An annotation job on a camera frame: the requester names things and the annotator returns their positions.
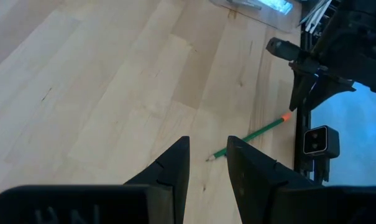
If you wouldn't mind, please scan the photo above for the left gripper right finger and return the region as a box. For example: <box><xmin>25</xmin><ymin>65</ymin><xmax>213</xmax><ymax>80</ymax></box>
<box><xmin>226</xmin><ymin>136</ymin><xmax>376</xmax><ymax>224</ymax></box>

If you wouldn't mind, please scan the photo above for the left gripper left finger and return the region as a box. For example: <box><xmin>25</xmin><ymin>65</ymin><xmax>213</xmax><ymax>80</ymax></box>
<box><xmin>0</xmin><ymin>136</ymin><xmax>191</xmax><ymax>224</ymax></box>

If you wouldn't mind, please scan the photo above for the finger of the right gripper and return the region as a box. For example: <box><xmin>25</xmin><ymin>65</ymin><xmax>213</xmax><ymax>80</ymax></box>
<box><xmin>305</xmin><ymin>78</ymin><xmax>347</xmax><ymax>110</ymax></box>
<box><xmin>289</xmin><ymin>72</ymin><xmax>316</xmax><ymax>112</ymax></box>

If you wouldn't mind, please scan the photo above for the green pencil orange eraser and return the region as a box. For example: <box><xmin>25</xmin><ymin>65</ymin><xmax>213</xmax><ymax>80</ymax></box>
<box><xmin>205</xmin><ymin>112</ymin><xmax>293</xmax><ymax>162</ymax></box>

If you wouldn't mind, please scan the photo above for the clear plastic bin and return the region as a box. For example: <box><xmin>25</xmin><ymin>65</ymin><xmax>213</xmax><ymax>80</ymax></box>
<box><xmin>209</xmin><ymin>0</ymin><xmax>303</xmax><ymax>34</ymax></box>

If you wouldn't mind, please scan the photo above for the small black camera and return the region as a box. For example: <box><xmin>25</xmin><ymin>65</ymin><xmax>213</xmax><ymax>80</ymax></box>
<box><xmin>302</xmin><ymin>124</ymin><xmax>341</xmax><ymax>184</ymax></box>

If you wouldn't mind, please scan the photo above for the black table frame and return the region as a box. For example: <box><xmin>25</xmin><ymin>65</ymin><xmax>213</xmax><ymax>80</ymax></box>
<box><xmin>295</xmin><ymin>27</ymin><xmax>313</xmax><ymax>175</ymax></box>

